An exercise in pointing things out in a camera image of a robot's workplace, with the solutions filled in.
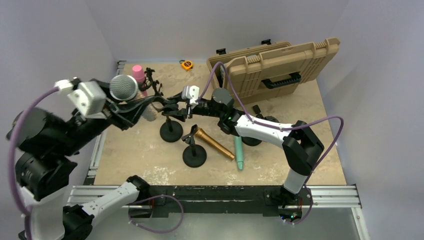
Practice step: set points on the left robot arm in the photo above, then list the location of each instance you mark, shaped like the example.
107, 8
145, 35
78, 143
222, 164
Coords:
41, 175

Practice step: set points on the black stand for glitter mic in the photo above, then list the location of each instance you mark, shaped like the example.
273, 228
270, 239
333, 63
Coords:
170, 131

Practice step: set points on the black aluminium base frame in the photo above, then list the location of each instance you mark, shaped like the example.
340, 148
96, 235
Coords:
248, 199

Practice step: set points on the pink microphone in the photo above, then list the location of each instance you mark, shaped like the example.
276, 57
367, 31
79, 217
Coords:
139, 75

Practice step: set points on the teal microphone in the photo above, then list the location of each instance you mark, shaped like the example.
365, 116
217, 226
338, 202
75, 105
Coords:
239, 154

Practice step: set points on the gold microphone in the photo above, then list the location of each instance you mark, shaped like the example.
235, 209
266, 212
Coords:
203, 136

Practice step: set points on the glitter silver microphone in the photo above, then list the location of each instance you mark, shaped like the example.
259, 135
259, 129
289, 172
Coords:
124, 88

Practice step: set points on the black tripod shock mount stand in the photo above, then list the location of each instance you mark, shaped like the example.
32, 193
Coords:
151, 83

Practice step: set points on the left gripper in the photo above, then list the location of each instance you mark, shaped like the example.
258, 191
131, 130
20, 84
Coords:
124, 113

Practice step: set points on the grey plastic case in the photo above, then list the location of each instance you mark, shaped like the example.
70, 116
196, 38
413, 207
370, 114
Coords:
224, 75

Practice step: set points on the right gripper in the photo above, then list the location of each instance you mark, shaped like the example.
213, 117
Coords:
182, 113

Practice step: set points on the yellow tape measure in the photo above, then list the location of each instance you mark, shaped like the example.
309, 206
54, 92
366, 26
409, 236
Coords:
186, 64

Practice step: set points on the black stand for gold mic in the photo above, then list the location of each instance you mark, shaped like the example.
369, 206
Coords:
194, 155

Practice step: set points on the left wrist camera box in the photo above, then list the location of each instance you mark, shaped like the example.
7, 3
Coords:
89, 99

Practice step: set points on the tan plastic tool case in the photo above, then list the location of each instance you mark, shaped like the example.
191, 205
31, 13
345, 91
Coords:
271, 70

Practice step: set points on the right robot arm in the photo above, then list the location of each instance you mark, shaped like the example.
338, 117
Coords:
301, 146

